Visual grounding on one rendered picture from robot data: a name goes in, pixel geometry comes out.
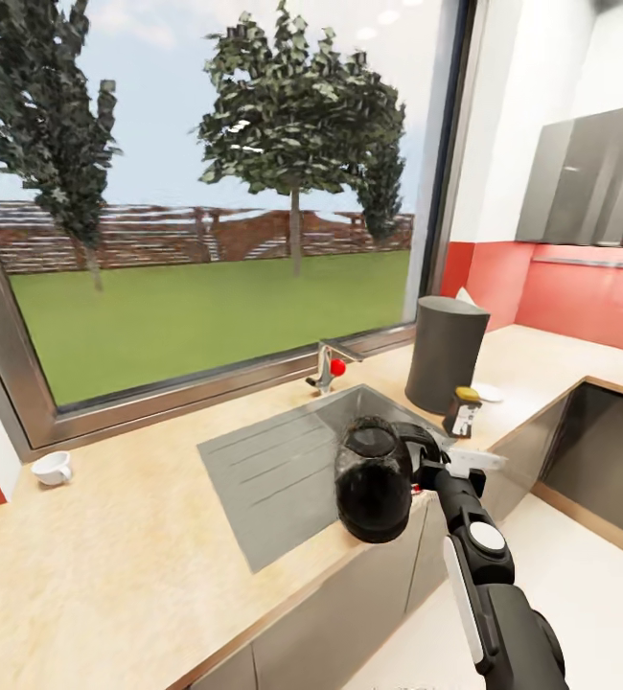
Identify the paper coffee filter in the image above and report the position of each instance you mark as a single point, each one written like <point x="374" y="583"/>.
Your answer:
<point x="464" y="296"/>

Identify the bottle of coffee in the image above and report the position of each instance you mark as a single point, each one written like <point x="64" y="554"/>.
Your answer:
<point x="464" y="404"/>

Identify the drop in sink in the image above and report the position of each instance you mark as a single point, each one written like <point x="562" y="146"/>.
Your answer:
<point x="276" y="478"/>

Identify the electric kettle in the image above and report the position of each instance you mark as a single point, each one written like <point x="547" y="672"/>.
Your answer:
<point x="374" y="476"/>

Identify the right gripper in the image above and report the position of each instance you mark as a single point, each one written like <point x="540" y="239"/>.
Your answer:
<point x="435" y="476"/>

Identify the saucer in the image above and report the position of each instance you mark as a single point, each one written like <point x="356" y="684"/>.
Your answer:
<point x="488" y="392"/>

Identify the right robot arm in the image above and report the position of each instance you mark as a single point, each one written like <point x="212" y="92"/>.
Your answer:
<point x="512" y="646"/>

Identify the coffee cup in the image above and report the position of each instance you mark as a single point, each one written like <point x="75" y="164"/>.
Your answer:
<point x="54" y="468"/>

